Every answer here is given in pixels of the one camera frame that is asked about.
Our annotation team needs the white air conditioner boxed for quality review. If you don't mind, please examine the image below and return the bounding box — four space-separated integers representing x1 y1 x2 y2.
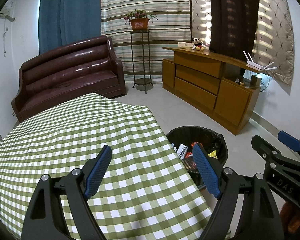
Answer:
0 1 15 22

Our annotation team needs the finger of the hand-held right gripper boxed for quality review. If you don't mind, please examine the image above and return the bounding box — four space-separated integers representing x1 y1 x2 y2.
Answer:
277 130 300 165
251 134 300 178

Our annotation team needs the beige patterned curtain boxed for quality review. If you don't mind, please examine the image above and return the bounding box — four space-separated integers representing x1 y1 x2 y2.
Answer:
190 0 294 95

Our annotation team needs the striped curtain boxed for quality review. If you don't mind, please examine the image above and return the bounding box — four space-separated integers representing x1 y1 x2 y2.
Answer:
100 0 193 80

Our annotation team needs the wooden cabinet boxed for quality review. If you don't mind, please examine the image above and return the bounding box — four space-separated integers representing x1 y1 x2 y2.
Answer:
162 45 265 135

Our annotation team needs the white router with antennas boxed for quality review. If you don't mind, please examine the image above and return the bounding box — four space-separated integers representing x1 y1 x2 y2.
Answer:
243 51 277 72

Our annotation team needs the mouse plush toy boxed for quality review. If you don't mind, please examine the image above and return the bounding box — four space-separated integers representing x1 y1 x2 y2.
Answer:
191 37 206 52

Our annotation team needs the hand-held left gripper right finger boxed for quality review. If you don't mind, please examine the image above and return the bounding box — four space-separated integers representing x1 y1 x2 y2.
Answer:
192 145 283 240

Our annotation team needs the potted plant in orange pot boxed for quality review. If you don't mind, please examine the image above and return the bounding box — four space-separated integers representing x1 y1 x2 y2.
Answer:
124 9 158 30

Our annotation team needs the black metal plant stand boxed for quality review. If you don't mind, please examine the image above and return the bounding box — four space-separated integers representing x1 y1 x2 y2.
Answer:
130 29 153 94

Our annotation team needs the wall cable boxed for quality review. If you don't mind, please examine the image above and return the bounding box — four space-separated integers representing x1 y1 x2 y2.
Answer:
4 26 10 58

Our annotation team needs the small dark box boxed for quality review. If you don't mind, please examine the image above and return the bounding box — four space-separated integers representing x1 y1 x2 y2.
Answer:
250 74 263 88

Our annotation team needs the green checked tablecloth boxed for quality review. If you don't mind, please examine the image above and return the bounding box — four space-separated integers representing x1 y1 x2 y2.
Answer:
0 92 232 240

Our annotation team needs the dark brown leather sofa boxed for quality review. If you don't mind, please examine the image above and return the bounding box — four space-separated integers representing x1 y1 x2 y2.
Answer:
11 35 127 123

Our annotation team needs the blue curtain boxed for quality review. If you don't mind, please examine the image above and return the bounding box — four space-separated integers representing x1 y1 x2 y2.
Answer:
38 0 102 54

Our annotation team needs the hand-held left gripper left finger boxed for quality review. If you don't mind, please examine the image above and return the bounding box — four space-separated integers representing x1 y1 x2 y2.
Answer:
21 144 113 240

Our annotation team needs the round bin with black bag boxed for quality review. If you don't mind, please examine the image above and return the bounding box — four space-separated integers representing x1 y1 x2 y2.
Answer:
166 126 228 189

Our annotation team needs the dark curtain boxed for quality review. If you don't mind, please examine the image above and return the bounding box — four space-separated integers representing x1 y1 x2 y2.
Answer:
208 0 261 60

